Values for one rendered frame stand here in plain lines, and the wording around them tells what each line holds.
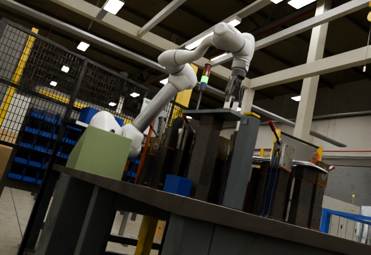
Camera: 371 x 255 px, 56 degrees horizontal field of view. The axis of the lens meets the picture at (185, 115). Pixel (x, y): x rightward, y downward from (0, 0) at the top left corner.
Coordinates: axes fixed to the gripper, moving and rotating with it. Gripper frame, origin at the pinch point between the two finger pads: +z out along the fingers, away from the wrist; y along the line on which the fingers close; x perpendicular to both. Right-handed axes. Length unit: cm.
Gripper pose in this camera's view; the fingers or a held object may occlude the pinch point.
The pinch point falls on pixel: (231, 106)
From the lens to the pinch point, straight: 180.6
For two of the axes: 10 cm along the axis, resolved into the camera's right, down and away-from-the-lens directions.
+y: 5.3, 3.3, 7.8
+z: -2.5, 9.4, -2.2
